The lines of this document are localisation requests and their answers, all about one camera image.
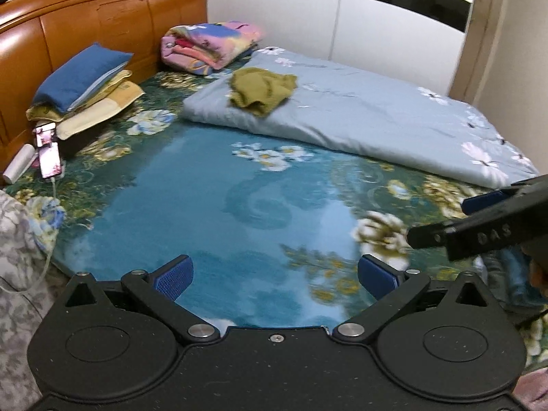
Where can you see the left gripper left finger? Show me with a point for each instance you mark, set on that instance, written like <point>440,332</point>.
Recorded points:
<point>156,294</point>

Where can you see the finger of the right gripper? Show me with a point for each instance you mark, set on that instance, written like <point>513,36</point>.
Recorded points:
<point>442,234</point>
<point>483,201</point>

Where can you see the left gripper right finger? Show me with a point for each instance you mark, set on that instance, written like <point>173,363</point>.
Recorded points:
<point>396,294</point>

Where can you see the blue fleece jacket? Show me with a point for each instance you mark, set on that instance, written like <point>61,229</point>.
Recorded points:
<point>506,274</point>

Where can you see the teal floral bed sheet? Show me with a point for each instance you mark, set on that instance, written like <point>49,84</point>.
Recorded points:
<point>274,226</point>

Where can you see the grey floral blanket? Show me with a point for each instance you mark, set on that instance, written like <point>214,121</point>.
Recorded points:
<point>22,303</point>

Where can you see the light blue floral quilt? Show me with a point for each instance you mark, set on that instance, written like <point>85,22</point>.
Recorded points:
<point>347,109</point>

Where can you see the smartphone with pink screen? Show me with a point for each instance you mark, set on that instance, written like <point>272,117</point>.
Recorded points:
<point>48,150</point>

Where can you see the white cylindrical bottle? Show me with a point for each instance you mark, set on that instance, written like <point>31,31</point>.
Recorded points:
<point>20,164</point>

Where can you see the cream yellow pillow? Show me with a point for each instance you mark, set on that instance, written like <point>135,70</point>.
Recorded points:
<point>115,96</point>

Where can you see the olive green knit garment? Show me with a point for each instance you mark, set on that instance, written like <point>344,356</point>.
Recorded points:
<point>259,91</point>

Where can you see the blue zippered pillow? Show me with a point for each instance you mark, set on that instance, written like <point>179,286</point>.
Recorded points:
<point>80,78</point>

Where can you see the folded pink patterned blanket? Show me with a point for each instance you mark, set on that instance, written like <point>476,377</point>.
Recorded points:
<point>204,48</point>

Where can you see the orange wooden headboard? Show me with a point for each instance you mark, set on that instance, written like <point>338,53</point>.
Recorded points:
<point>38,36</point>

